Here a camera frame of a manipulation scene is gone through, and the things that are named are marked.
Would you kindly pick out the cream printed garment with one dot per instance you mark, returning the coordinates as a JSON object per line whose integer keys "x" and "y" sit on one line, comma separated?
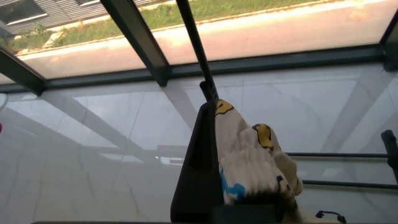
{"x": 245, "y": 161}

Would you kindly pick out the window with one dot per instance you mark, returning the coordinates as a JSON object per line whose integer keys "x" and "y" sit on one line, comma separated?
{"x": 280, "y": 31}

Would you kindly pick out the black clothes rack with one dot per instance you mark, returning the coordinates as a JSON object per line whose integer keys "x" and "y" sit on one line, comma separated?
{"x": 199, "y": 46}

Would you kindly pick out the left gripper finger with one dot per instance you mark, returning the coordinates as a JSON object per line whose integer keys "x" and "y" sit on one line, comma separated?
{"x": 199, "y": 174}

